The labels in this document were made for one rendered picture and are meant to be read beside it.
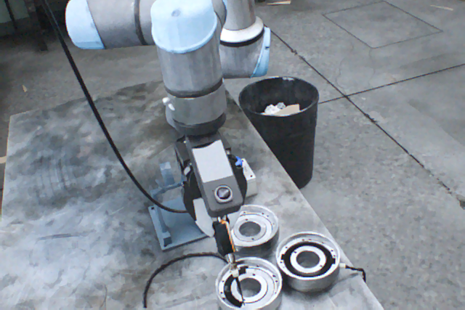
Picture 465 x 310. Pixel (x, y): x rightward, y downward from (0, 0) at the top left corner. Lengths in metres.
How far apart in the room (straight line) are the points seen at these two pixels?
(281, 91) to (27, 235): 1.47
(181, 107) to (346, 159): 1.86
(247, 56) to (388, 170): 1.37
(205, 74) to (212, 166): 0.12
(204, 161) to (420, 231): 1.56
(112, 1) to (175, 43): 0.16
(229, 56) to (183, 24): 0.59
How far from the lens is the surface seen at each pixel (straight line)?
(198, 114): 0.63
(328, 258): 0.86
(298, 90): 2.24
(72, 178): 1.19
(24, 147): 1.37
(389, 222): 2.14
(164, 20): 0.58
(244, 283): 0.85
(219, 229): 0.75
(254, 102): 2.22
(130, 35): 0.71
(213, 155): 0.65
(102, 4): 0.72
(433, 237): 2.10
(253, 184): 1.01
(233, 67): 1.17
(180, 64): 0.59
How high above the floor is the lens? 1.47
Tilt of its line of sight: 34 degrees down
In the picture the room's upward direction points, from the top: 7 degrees counter-clockwise
